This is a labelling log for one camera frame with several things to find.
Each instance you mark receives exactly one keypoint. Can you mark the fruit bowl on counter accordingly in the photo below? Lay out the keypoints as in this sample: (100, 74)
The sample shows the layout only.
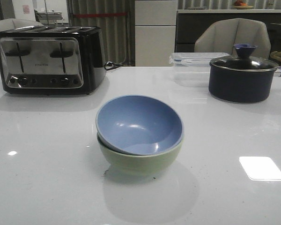
(240, 4)

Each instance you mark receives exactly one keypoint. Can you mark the grey chair left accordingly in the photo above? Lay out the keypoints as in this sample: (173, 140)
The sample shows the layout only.
(12, 23)

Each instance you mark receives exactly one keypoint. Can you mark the green bowl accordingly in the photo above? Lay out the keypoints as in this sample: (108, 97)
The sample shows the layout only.
(139, 165)

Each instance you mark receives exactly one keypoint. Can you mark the black and chrome toaster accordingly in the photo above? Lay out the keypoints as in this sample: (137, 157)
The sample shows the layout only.
(52, 60)

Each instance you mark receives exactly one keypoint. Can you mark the dark kitchen counter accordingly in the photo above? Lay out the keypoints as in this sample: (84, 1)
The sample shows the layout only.
(192, 23)

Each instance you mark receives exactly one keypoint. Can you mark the clear plastic food container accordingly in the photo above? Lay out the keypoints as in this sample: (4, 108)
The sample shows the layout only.
(192, 69)

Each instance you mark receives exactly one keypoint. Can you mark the blue bowl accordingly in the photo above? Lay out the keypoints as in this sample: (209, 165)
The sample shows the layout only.
(139, 125)

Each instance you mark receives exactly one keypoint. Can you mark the grey chair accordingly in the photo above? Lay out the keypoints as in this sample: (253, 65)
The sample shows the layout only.
(221, 36)
(12, 23)

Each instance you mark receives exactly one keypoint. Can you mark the dark blue saucepan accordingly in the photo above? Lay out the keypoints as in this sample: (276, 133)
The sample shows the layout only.
(242, 85)

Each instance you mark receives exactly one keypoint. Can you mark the grey chair right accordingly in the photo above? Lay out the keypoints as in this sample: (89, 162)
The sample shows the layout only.
(221, 36)

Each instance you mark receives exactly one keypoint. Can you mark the white cabinet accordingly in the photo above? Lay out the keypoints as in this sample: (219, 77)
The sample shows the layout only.
(155, 30)

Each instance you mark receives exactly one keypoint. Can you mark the glass pot lid blue knob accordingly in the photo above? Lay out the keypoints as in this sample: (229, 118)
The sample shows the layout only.
(244, 61)

